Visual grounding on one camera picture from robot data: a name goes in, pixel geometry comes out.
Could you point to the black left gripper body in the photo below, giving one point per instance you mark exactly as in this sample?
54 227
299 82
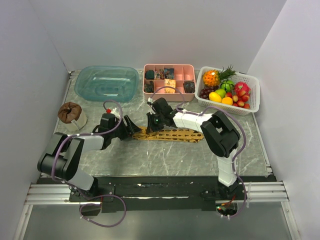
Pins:
118 130

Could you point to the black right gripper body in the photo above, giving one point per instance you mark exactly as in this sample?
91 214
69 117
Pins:
162 116

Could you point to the yellow beetle print tie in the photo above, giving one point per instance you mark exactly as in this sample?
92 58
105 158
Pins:
171 135

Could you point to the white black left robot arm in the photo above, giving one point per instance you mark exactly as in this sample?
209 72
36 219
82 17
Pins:
62 154

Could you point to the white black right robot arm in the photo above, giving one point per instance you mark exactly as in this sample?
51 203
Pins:
220 134

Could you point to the black rolled tie left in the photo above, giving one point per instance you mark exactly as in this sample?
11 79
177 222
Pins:
149 86

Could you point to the yellow rolled tie in box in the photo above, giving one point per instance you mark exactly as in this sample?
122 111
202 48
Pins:
169 86

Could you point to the pink divided organizer box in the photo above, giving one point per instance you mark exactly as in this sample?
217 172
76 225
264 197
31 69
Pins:
182 72

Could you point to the multicolour patterned rolled tie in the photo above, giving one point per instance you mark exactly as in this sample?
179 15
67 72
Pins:
159 74

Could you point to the dark green rolled tie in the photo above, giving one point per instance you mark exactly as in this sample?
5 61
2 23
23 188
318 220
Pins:
149 75

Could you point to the blue patterned rolled tie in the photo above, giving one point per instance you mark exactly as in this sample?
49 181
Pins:
169 73

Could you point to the dark rolled tie right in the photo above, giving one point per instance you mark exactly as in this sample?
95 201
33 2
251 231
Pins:
189 87

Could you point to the brown white rolled cloth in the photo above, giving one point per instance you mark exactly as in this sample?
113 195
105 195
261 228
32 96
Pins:
72 116

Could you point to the teal transparent plastic tub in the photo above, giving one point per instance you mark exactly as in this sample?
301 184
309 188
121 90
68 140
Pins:
101 83

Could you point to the purple toy grapes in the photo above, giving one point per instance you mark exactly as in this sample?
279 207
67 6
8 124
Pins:
205 92

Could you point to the yellow toy mango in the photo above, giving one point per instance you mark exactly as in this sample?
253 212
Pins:
215 97

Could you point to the orange toy pineapple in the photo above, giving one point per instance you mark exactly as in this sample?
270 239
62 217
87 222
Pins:
213 78

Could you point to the lime green toy fruit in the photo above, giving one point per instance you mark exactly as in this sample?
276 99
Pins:
221 92

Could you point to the orange toy fruit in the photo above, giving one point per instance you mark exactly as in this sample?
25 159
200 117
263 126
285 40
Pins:
227 101

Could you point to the pink toy dragon fruit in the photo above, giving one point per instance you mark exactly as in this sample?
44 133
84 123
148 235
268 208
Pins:
241 89

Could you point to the white plastic fruit basket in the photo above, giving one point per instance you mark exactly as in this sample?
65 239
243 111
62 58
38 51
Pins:
241 105

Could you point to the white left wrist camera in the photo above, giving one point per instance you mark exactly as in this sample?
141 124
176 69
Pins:
115 111

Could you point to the black aluminium mounting rail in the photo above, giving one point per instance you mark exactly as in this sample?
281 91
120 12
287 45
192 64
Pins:
152 193

